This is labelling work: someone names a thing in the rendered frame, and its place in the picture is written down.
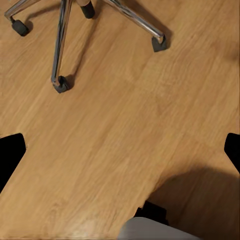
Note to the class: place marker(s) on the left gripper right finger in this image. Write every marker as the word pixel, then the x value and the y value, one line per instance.
pixel 232 149

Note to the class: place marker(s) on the swivel chair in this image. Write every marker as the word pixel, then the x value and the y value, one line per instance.
pixel 60 84

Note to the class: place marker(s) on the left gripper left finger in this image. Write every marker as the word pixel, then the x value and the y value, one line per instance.
pixel 12 149

